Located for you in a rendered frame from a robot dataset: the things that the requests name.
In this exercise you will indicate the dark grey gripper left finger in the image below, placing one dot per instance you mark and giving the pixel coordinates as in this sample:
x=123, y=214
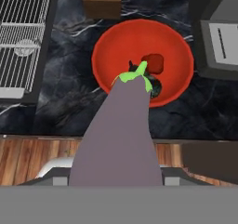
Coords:
x=59, y=175

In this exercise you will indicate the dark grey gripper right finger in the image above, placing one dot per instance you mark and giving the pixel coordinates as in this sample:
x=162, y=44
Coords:
x=173, y=175

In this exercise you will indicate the purple eggplant with green stem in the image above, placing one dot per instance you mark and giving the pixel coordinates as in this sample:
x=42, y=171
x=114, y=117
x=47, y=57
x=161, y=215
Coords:
x=119, y=134

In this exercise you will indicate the dark eggplant with green stem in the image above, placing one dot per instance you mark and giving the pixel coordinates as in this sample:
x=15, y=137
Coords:
x=156, y=86

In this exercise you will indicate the red bell pepper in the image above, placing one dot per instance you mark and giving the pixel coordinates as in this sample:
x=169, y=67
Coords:
x=154, y=63

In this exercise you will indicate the red bowl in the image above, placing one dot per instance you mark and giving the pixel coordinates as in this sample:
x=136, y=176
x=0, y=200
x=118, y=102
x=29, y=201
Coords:
x=124, y=45

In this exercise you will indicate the dark cabinet door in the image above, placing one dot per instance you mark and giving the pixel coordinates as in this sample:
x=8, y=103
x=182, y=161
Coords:
x=210, y=161

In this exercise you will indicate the grey toaster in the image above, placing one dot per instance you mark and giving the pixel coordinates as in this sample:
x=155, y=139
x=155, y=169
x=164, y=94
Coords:
x=217, y=38

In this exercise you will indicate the brown wooden box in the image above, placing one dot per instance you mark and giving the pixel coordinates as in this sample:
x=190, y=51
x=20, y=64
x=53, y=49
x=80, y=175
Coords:
x=101, y=1

